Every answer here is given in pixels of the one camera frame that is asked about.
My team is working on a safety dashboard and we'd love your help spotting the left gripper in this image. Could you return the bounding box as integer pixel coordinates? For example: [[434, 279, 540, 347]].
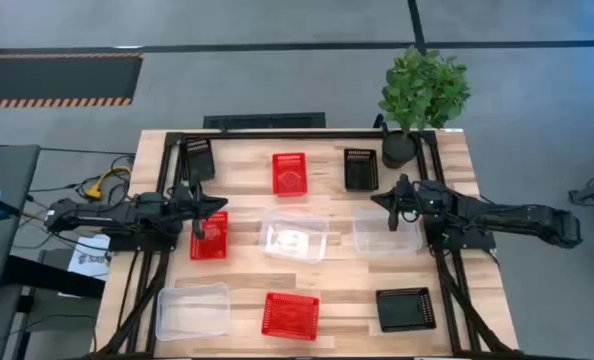
[[176, 180, 229, 242]]

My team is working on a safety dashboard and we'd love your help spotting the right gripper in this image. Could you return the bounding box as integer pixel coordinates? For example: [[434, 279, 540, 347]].
[[370, 173, 428, 232]]

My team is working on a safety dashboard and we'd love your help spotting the black slotted plastic basket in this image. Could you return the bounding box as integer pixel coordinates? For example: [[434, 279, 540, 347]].
[[375, 286, 438, 334], [183, 136, 217, 185], [343, 147, 380, 193]]

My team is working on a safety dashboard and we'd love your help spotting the clear plastic bin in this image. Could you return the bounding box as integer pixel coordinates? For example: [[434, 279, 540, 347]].
[[154, 281, 232, 343], [257, 208, 330, 265], [351, 206, 424, 258]]

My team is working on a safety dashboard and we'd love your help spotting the red slotted plastic basket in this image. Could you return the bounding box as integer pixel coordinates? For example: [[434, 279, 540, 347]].
[[189, 210, 230, 262], [260, 291, 322, 342], [271, 152, 309, 198]]

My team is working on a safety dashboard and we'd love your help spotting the black plant pot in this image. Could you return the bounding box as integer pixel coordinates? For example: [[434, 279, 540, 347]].
[[380, 128, 419, 170]]

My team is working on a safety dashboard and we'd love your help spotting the black floor grate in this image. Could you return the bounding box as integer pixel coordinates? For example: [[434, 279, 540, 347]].
[[202, 111, 327, 131]]

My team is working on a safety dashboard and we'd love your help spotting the green leafy plant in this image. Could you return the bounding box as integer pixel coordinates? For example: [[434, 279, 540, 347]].
[[377, 45, 472, 135]]

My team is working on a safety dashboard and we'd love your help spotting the white printed paper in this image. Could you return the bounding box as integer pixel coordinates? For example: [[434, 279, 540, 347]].
[[66, 233, 113, 282]]

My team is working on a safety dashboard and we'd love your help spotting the black desk base bar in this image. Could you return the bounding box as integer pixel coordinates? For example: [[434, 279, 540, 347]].
[[0, 253, 107, 301]]

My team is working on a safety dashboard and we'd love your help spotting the hazard-striped black floor mat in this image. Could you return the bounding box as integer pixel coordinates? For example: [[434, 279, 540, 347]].
[[0, 52, 145, 110]]

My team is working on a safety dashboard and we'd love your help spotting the dark grey desk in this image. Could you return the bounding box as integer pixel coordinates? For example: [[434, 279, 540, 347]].
[[0, 144, 42, 294]]

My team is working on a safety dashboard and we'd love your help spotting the black aluminium table frame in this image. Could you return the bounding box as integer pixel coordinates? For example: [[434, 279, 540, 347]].
[[94, 128, 523, 360]]

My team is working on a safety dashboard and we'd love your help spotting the yellow cable connector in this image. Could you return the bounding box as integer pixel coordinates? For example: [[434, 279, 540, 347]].
[[79, 166, 133, 202]]

